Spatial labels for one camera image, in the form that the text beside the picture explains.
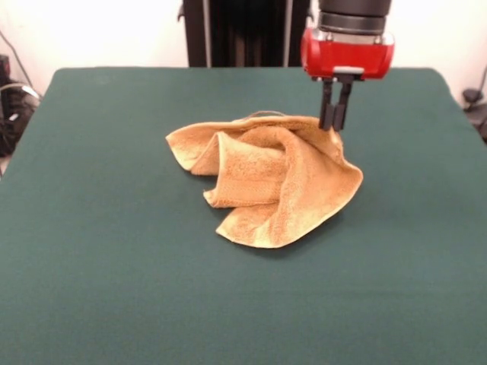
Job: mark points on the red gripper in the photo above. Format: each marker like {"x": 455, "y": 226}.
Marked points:
{"x": 342, "y": 57}

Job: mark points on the small black box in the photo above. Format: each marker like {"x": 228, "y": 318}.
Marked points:
{"x": 4, "y": 68}

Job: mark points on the black floor device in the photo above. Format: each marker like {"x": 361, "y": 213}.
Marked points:
{"x": 472, "y": 95}

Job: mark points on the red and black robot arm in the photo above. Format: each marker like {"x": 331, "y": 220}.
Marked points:
{"x": 354, "y": 15}

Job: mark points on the dark green table cloth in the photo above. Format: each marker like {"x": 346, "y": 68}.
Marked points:
{"x": 114, "y": 247}

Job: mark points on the tan terry towel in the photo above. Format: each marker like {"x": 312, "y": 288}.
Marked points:
{"x": 304, "y": 197}

